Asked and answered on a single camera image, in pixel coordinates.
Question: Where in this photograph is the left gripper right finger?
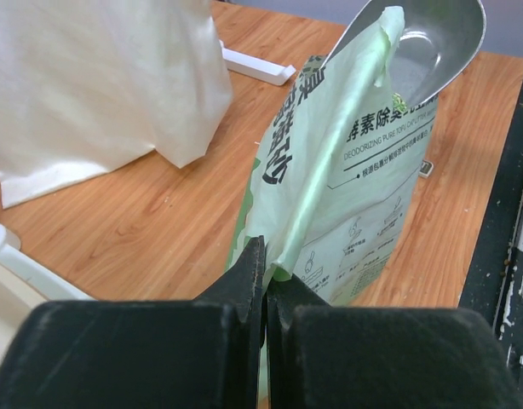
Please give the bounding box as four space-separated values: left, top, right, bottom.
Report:
267 278 523 408

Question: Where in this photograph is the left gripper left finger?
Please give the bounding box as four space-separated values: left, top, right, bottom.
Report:
0 237 266 408

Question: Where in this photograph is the green cat litter bag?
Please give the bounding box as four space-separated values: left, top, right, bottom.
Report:
224 4 441 409

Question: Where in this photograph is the piano pattern bag clip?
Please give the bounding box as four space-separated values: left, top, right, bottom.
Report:
419 160 434 178

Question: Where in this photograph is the grey metal scoop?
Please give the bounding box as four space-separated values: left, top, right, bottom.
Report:
326 0 486 107

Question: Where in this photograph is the white clothes rack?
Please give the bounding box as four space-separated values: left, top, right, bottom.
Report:
0 46 297 363

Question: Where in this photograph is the cream cloth bag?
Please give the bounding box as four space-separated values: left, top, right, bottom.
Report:
0 1 233 208

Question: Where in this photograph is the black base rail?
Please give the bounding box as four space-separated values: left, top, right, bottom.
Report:
458 79 523 388

